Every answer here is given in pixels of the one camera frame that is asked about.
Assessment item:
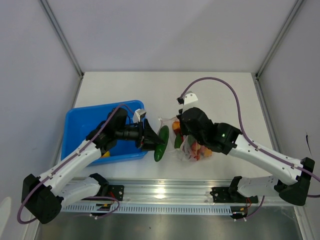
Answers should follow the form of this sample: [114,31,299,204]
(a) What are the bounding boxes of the green toy cucumber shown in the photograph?
[154,125,170,162]

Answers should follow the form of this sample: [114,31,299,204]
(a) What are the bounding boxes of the right aluminium frame post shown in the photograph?
[254,0,307,77]

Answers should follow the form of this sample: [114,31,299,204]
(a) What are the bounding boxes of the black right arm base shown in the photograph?
[210,186,259,204]

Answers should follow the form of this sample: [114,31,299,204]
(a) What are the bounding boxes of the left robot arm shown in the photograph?
[17,104,166,224]

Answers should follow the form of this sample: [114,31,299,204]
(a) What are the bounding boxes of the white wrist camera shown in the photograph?
[132,108,147,123]
[177,91,198,112]

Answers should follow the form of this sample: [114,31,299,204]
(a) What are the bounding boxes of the left aluminium frame post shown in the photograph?
[37,0,84,77]

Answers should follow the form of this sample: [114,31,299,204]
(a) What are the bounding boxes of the yellow toy pepper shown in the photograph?
[101,151,111,158]

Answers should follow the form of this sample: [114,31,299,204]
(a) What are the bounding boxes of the white slotted cable duct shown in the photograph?
[61,202,233,216]

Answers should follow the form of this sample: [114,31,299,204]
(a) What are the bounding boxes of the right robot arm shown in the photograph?
[177,107,315,206]

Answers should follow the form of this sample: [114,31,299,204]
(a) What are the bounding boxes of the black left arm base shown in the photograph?
[96,185,125,201]

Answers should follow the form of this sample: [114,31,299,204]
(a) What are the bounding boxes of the red toy strawberry bunch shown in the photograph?
[173,127,213,161]

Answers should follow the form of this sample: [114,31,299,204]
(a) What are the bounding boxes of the aluminium mounting rail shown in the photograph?
[64,178,307,206]

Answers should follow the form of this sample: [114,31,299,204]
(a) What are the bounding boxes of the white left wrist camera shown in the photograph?
[132,108,147,123]

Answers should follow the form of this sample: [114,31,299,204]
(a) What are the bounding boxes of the aluminium frame post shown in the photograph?
[254,0,307,77]
[37,0,84,77]

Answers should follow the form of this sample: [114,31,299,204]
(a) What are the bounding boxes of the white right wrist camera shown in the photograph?
[177,91,198,112]

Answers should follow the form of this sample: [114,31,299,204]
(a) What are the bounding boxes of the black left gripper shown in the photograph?
[115,119,165,152]

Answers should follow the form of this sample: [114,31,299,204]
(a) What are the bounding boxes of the blue plastic bin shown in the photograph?
[60,102,147,166]

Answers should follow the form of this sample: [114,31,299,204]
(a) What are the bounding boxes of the orange toy meat slice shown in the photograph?
[172,120,181,135]

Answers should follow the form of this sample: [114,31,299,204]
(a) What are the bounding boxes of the clear zip top bag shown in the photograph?
[158,117,213,162]

